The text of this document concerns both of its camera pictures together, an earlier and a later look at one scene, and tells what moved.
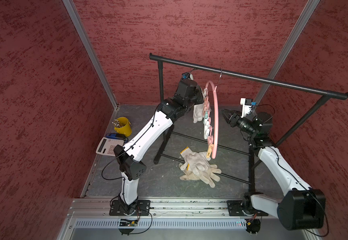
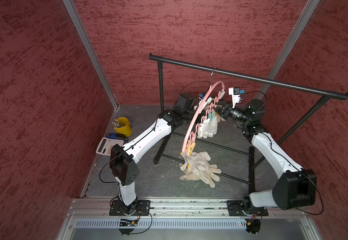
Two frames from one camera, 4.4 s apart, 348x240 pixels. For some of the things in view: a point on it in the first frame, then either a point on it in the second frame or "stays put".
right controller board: (253, 225) stays put
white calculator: (106, 146) stays put
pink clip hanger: (211, 117) → (202, 113)
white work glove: (198, 162) → (208, 129)
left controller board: (126, 222) stays put
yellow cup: (123, 126) stays put
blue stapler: (117, 136) stays put
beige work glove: (198, 112) → (218, 118)
